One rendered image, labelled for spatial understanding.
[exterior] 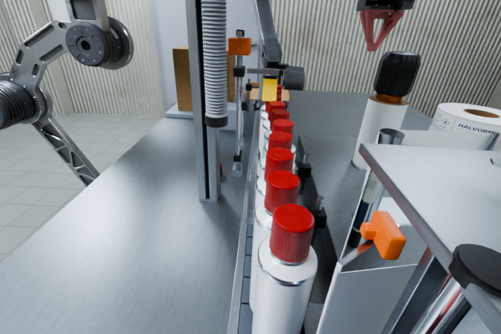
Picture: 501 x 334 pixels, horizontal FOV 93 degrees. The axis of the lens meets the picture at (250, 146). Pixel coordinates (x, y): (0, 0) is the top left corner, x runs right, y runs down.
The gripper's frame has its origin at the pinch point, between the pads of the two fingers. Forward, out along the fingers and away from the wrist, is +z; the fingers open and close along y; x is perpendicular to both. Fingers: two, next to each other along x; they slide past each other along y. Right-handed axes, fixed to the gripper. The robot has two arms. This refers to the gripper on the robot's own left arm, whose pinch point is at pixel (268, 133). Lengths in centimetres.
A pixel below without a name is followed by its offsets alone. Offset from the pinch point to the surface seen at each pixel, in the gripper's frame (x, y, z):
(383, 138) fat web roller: -29.4, 17.5, 7.7
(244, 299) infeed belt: -31.5, -3.7, 32.3
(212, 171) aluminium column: -14.0, -13.1, 13.5
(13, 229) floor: 89, -155, 48
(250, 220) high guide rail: -30.7, -3.7, 21.9
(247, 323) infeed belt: -33.8, -3.1, 34.2
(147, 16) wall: 177, -143, -183
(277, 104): -25.1, 0.2, 1.1
